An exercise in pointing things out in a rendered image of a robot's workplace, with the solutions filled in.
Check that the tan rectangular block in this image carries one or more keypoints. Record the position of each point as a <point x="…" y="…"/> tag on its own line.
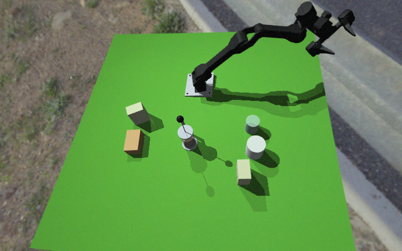
<point x="133" y="142"/>

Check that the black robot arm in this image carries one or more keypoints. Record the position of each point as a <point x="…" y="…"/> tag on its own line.
<point x="306" y="17"/>

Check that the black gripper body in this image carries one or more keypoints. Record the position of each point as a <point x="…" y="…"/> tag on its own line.
<point x="328" y="31"/>

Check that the french press with black knob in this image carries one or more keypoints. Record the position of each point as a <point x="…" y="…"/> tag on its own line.
<point x="185" y="132"/>

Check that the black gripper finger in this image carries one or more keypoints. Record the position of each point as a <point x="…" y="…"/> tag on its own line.
<point x="318" y="48"/>
<point x="347" y="23"/>

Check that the white cylinder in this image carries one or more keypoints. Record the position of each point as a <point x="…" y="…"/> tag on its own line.
<point x="255" y="147"/>

